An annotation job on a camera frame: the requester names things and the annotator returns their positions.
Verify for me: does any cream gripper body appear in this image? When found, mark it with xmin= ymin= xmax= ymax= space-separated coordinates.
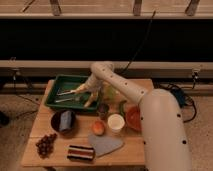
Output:
xmin=75 ymin=74 xmax=102 ymax=100

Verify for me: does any yellow banana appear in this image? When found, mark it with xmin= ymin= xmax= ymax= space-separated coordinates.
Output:
xmin=84 ymin=93 xmax=98 ymax=108

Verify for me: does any green plastic tray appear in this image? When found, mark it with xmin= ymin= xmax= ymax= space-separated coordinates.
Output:
xmin=45 ymin=75 xmax=100 ymax=111

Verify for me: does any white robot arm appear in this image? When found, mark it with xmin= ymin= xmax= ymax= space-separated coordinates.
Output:
xmin=75 ymin=61 xmax=192 ymax=171

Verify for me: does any red bowl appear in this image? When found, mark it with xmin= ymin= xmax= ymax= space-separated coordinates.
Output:
xmin=125 ymin=106 xmax=141 ymax=132

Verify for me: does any dark brown bowl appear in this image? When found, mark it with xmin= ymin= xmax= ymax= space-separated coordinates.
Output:
xmin=51 ymin=110 xmax=76 ymax=134

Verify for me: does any light green cup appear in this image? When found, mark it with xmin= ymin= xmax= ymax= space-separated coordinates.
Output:
xmin=104 ymin=85 xmax=116 ymax=101

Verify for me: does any silver fork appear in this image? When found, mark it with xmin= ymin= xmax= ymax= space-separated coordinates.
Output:
xmin=55 ymin=96 xmax=80 ymax=103

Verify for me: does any white dish brush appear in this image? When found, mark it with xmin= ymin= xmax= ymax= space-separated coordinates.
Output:
xmin=57 ymin=89 xmax=78 ymax=96

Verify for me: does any blue sponge block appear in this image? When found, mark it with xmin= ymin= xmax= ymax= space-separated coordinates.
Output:
xmin=59 ymin=111 xmax=71 ymax=131

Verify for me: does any white cup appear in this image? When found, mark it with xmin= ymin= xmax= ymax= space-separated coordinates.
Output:
xmin=107 ymin=114 xmax=125 ymax=133

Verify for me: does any orange peach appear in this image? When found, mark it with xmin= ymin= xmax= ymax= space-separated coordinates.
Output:
xmin=92 ymin=121 xmax=105 ymax=136

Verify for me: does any wooden table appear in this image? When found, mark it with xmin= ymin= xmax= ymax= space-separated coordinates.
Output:
xmin=21 ymin=80 xmax=145 ymax=167

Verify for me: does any grey blue cloth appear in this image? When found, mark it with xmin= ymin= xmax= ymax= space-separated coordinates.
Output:
xmin=88 ymin=134 xmax=124 ymax=157

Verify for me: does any striped cloth block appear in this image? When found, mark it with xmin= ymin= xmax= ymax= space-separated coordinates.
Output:
xmin=67 ymin=145 xmax=95 ymax=161

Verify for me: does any purple grape bunch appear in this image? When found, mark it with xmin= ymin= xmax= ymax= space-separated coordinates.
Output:
xmin=36 ymin=134 xmax=57 ymax=158

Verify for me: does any blue black device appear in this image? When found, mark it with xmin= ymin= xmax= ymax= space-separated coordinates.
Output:
xmin=171 ymin=89 xmax=187 ymax=107

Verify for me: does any black power cable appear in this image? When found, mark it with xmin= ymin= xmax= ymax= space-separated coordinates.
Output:
xmin=119 ymin=9 xmax=157 ymax=75

